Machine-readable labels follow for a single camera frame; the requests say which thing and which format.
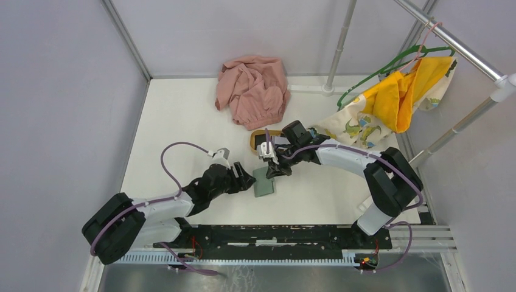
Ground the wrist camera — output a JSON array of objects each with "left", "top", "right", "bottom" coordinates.
[
  {"left": 256, "top": 141, "right": 279, "bottom": 165},
  {"left": 207, "top": 148, "right": 231, "bottom": 169}
]

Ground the metal clothes rack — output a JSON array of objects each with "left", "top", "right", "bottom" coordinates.
[{"left": 316, "top": 1, "right": 515, "bottom": 167}]

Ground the green leather card holder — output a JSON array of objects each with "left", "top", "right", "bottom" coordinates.
[{"left": 253, "top": 167, "right": 275, "bottom": 198}]

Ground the pink crumpled cloth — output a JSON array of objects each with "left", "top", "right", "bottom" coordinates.
[{"left": 214, "top": 55, "right": 291, "bottom": 131}]

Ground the tan oval tray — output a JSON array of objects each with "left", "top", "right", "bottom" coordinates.
[{"left": 249, "top": 130, "right": 285, "bottom": 155}]

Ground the black card in tray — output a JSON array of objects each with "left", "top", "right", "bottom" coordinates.
[{"left": 254, "top": 134, "right": 267, "bottom": 147}]

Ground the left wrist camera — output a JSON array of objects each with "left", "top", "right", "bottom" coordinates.
[{"left": 207, "top": 148, "right": 231, "bottom": 169}]

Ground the white perforated cable duct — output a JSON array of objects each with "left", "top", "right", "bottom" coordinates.
[{"left": 106, "top": 251, "right": 358, "bottom": 267}]

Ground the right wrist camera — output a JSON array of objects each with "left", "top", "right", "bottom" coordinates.
[{"left": 256, "top": 141, "right": 279, "bottom": 165}]

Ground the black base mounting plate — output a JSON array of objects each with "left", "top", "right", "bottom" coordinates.
[{"left": 166, "top": 224, "right": 392, "bottom": 260}]

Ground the dinosaur print yellow garment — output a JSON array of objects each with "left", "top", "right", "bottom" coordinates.
[{"left": 312, "top": 57, "right": 458, "bottom": 149}]

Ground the pink clothes hanger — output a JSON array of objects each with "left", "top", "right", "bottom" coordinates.
[{"left": 399, "top": 22, "right": 442, "bottom": 72}]

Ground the green clothes hanger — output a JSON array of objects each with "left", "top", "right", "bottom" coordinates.
[{"left": 337, "top": 44, "right": 456, "bottom": 110}]

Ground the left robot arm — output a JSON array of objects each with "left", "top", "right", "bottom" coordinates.
[{"left": 82, "top": 162, "right": 257, "bottom": 265}]

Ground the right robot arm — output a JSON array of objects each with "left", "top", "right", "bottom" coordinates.
[{"left": 256, "top": 120, "right": 423, "bottom": 248}]

